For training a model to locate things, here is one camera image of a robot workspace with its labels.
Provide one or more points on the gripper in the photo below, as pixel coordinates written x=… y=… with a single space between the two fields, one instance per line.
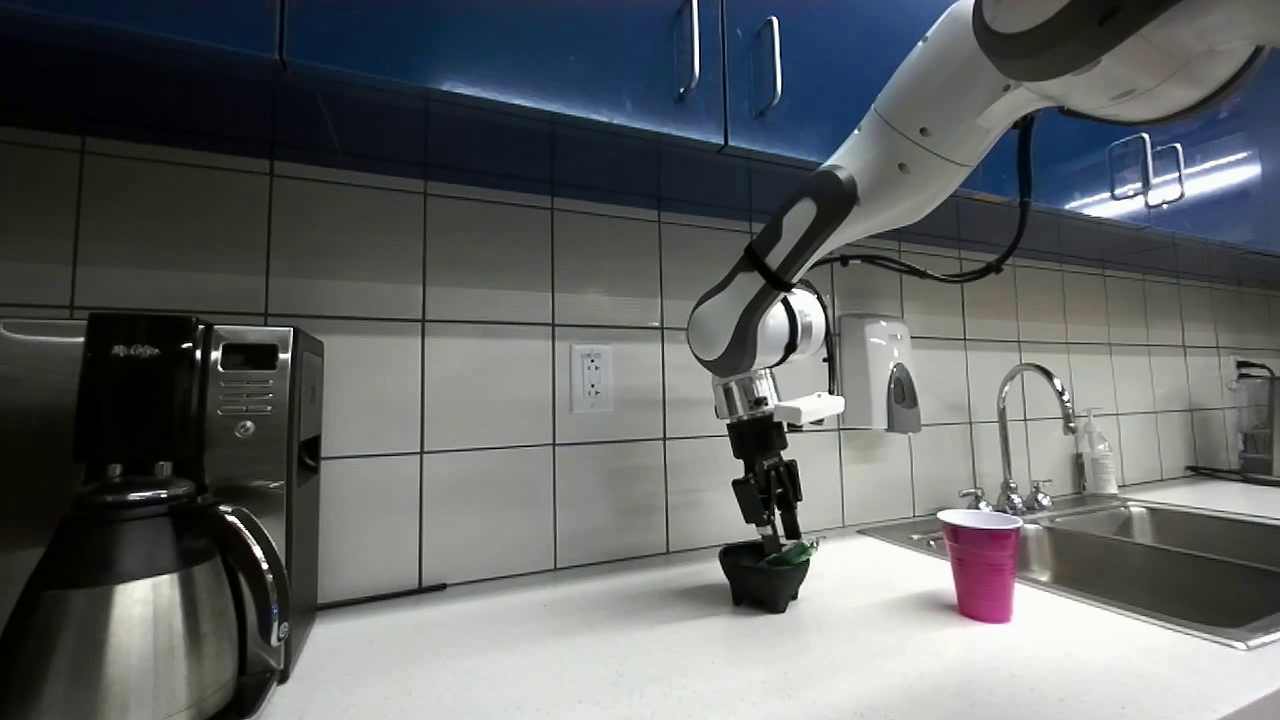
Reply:
x=757 y=440

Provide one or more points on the green object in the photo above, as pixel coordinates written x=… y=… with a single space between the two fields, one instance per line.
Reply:
x=796 y=553

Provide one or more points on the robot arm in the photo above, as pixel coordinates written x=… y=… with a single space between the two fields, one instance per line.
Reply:
x=930 y=130

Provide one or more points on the black bowl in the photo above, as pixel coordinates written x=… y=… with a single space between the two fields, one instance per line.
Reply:
x=762 y=588

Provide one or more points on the pink plastic cup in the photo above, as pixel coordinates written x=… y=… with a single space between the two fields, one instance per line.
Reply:
x=982 y=570

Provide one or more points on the chrome tap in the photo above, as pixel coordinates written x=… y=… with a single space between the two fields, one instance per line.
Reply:
x=1006 y=440

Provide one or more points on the clear soap pump bottle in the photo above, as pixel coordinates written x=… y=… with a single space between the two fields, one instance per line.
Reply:
x=1100 y=465

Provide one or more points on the steel sink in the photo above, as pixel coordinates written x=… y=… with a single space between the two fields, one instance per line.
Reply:
x=1140 y=560

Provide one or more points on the blue cabinet door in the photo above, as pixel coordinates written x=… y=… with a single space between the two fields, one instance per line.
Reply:
x=140 y=20
x=500 y=50
x=830 y=70
x=1220 y=180

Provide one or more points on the dark countertop appliance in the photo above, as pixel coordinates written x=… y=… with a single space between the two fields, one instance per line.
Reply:
x=1258 y=425

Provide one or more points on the black and steel coffee maker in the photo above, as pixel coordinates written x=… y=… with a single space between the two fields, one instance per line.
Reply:
x=255 y=420

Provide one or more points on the steel coffee carafe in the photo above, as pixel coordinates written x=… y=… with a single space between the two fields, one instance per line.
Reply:
x=120 y=610

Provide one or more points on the white wall soap dispenser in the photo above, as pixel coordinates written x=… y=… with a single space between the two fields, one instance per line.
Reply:
x=868 y=375

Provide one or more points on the white wall socket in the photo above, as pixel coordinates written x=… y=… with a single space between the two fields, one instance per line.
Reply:
x=592 y=379

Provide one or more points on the blue wall cabinet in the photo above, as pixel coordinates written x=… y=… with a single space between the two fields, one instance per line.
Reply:
x=500 y=90

